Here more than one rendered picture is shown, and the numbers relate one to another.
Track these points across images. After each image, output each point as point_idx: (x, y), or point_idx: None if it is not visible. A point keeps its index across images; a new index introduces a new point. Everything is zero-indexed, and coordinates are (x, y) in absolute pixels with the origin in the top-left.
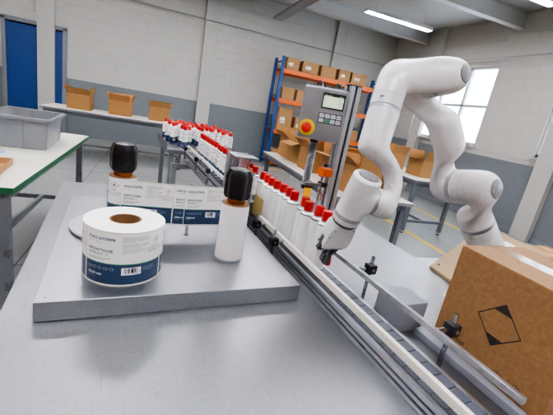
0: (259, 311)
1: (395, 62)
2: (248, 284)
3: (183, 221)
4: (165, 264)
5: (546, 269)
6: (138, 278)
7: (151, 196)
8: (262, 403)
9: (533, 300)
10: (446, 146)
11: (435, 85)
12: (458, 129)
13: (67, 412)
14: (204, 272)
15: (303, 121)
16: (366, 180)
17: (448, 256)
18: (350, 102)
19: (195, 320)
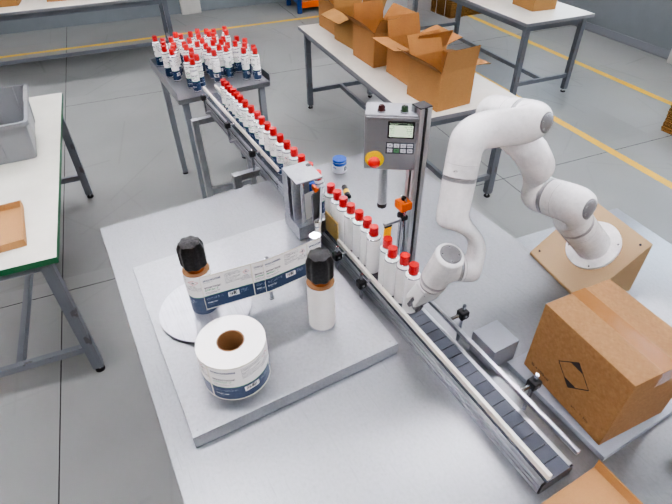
0: (367, 380)
1: (466, 130)
2: (352, 357)
3: (267, 289)
4: (271, 354)
5: (618, 323)
6: (259, 386)
7: (230, 280)
8: (389, 477)
9: (597, 366)
10: (533, 176)
11: (513, 141)
12: (545, 160)
13: None
14: (308, 354)
15: (369, 154)
16: (448, 264)
17: (550, 240)
18: (421, 127)
19: (316, 408)
